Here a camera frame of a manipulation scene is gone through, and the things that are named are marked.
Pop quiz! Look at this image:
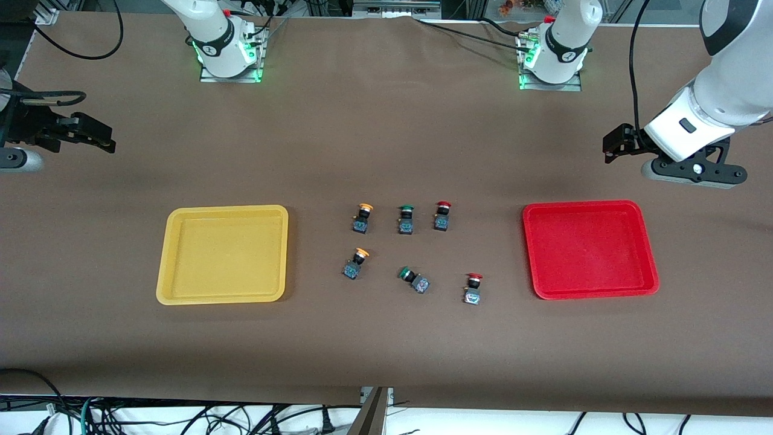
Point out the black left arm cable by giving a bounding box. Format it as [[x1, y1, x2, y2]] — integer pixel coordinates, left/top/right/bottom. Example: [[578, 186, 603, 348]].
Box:
[[628, 0, 654, 131]]

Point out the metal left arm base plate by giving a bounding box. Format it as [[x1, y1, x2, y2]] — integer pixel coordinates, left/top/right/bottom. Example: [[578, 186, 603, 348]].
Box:
[[516, 30, 583, 92]]

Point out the silver aluminium frame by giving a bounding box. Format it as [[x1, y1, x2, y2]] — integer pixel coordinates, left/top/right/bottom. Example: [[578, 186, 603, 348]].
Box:
[[353, 0, 443, 19]]

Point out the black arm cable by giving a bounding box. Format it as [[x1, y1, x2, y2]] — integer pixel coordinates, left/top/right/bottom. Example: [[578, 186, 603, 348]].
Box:
[[0, 0, 125, 108], [628, 0, 654, 131]]

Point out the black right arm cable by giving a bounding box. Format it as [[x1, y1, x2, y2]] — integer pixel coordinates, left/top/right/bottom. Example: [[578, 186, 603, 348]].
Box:
[[0, 0, 125, 108]]

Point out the black floor cable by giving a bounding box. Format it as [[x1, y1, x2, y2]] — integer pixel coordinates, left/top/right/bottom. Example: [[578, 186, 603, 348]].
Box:
[[0, 367, 68, 419]]

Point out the long black table cable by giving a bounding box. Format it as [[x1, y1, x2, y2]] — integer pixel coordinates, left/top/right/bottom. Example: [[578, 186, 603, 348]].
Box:
[[415, 17, 532, 47]]

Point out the yellow plastic tray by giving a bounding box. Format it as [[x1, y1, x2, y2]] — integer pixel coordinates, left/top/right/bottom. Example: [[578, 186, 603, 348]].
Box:
[[156, 205, 289, 306]]

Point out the short black table cable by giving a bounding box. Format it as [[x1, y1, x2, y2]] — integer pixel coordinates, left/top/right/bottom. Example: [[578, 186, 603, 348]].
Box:
[[482, 17, 529, 36]]

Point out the dark table support post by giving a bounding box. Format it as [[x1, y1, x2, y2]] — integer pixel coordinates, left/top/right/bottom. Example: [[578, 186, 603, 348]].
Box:
[[347, 387, 390, 435]]

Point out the brown table cover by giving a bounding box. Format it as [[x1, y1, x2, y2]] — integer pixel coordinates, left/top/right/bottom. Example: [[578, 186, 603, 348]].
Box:
[[0, 11, 773, 417]]

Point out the green floor cable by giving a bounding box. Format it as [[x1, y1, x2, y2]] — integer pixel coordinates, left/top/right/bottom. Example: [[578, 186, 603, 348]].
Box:
[[80, 396, 100, 435]]

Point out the colourful background object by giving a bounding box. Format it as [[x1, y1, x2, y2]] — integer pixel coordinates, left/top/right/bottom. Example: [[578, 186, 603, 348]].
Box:
[[498, 0, 565, 16]]

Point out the red plastic tray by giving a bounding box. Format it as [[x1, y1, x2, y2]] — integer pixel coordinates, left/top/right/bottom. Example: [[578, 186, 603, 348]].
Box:
[[522, 200, 660, 301]]

